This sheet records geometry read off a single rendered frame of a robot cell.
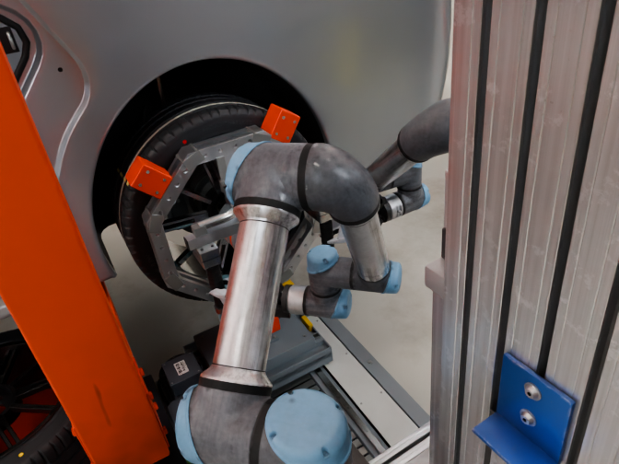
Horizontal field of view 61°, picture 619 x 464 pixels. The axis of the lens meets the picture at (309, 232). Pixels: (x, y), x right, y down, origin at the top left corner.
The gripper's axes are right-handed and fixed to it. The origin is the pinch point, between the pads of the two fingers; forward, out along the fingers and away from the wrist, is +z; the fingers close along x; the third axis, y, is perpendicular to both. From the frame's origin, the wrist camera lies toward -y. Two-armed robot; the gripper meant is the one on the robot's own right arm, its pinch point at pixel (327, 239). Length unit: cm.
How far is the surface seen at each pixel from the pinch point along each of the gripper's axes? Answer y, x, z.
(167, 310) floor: -82, -108, 37
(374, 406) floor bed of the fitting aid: -75, 4, -9
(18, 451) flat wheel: -33, -10, 95
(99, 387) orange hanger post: 0, 16, 68
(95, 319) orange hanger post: 17, 17, 63
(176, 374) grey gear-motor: -40, -19, 50
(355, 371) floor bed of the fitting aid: -75, -14, -13
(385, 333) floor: -83, -30, -40
